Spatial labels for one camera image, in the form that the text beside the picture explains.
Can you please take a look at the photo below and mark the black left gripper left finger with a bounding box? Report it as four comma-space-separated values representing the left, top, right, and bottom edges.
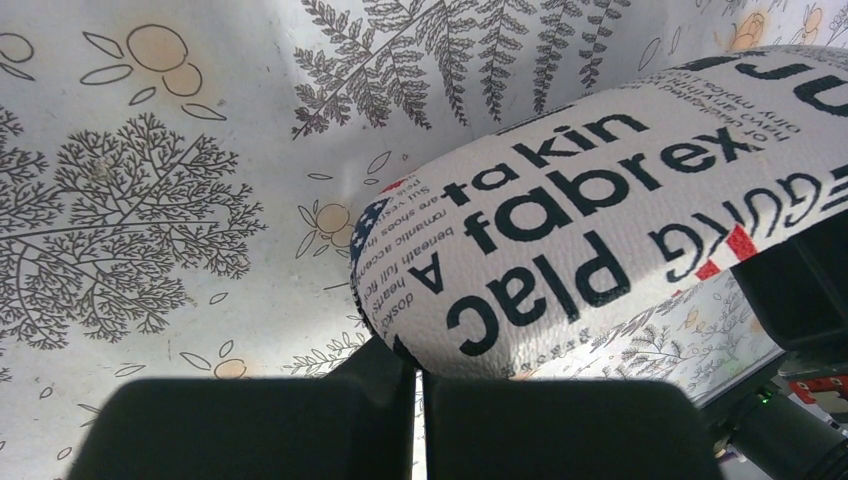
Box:
69, 339, 415, 479

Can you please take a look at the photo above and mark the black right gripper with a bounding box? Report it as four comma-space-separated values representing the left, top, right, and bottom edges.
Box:
702, 213, 847, 479

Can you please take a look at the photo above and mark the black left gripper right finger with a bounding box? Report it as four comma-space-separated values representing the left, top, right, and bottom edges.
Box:
423, 375, 722, 479

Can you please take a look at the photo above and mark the floral patterned tablecloth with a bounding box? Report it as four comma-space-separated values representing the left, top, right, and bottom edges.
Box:
1, 1, 847, 479

